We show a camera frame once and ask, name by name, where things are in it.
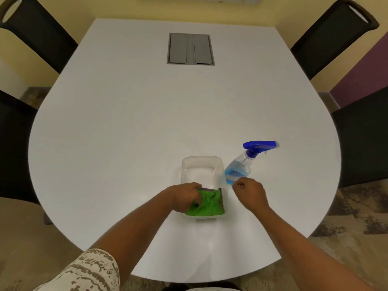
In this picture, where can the clear plastic container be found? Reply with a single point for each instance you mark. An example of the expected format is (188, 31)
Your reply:
(200, 171)

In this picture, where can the green cleaning cloth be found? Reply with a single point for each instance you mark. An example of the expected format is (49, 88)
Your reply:
(207, 204)

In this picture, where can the person's left hand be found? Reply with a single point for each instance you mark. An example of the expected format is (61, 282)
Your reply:
(182, 195)

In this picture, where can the white patterned sleeve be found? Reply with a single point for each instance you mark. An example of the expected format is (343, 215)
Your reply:
(81, 274)

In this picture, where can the black chair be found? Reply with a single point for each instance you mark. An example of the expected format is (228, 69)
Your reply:
(39, 33)
(363, 142)
(330, 39)
(15, 148)

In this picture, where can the person's right hand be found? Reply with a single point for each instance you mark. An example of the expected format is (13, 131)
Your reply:
(253, 195)

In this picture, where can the person's right forearm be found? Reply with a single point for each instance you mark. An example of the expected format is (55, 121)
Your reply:
(300, 251)

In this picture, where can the person's left fingers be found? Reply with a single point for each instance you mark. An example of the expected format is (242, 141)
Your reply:
(197, 196)

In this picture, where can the person's left forearm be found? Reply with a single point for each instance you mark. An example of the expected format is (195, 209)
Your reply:
(136, 233)

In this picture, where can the person's right fingers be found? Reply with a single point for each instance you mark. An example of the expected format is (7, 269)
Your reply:
(240, 183)

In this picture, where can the blue spray bottle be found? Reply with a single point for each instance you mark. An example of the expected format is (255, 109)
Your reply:
(239, 169)

